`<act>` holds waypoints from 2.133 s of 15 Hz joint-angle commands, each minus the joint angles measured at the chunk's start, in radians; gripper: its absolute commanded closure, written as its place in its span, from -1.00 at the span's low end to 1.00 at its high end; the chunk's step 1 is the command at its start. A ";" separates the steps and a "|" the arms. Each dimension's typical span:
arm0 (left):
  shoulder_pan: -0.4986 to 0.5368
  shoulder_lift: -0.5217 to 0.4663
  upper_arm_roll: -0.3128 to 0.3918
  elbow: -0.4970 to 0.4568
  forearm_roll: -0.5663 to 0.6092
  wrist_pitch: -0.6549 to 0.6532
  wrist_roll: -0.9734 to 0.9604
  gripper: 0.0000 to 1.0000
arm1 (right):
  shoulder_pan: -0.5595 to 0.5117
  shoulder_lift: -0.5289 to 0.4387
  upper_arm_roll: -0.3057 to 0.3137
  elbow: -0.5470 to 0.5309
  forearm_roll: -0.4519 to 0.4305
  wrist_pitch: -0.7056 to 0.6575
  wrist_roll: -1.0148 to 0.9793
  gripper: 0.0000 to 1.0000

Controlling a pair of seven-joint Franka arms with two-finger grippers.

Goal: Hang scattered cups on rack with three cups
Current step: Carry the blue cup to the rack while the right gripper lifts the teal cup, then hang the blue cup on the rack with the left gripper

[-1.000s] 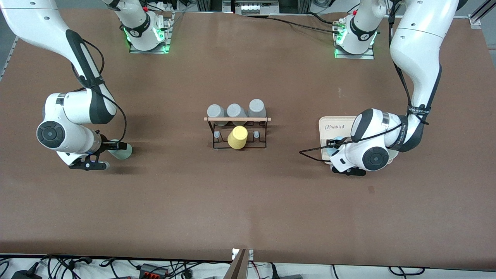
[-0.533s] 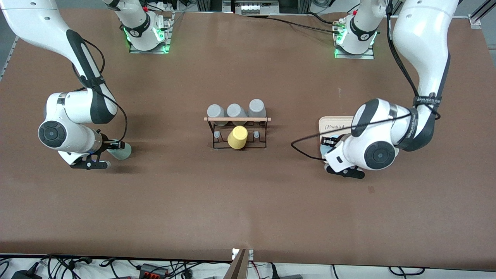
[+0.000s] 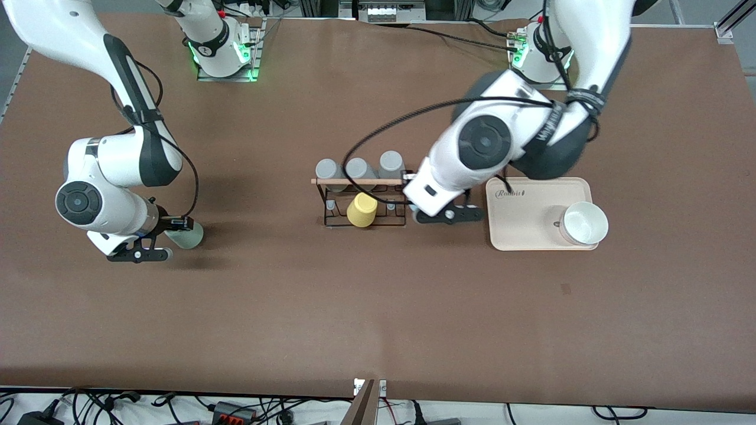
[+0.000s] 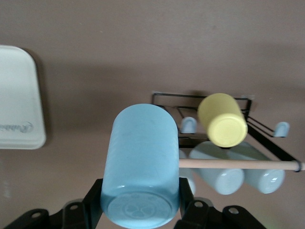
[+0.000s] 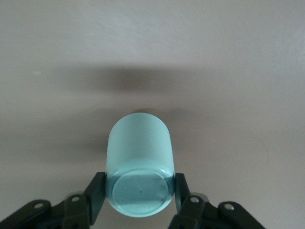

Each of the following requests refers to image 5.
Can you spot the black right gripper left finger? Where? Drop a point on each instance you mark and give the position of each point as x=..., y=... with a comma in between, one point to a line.
x=95, y=195

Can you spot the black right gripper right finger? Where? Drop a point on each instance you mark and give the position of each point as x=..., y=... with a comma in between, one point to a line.
x=182, y=193

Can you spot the mint green plastic cup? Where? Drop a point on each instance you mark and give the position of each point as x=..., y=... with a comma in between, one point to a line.
x=139, y=148

